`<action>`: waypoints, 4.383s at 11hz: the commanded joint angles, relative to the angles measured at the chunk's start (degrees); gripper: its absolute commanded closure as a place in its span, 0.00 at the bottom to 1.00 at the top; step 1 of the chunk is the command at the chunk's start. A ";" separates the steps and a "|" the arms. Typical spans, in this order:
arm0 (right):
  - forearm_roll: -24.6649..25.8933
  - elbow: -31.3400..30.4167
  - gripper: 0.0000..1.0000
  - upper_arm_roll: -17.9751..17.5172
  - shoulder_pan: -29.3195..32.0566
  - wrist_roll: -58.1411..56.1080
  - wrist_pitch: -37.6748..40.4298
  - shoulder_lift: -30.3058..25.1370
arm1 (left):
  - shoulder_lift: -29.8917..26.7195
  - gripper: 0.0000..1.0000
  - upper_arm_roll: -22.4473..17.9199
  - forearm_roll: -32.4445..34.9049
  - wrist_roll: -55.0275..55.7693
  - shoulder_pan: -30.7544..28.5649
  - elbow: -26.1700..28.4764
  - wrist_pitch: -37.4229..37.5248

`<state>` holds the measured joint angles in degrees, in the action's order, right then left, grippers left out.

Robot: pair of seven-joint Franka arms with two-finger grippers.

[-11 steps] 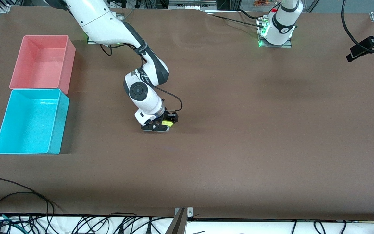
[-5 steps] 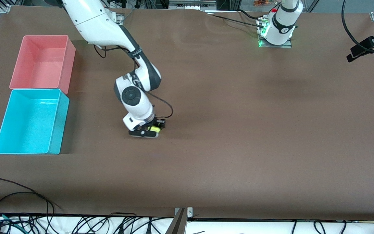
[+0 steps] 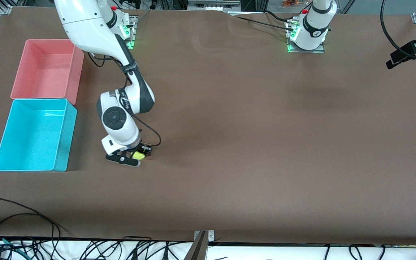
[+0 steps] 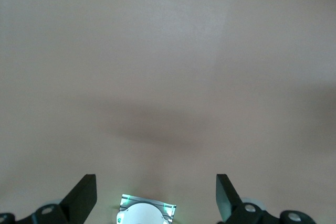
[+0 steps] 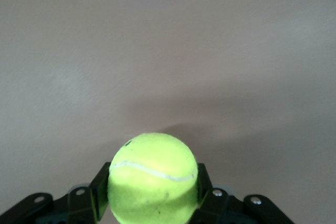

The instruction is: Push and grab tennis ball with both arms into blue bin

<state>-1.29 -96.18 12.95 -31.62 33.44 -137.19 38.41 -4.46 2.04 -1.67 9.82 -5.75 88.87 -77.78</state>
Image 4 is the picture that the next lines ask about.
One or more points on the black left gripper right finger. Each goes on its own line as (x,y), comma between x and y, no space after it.
(231,208)

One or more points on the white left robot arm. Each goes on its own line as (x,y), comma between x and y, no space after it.
(141,214)

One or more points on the brown table cover sheet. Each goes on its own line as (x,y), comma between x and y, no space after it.
(168,64)

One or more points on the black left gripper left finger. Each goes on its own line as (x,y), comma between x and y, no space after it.
(78,205)

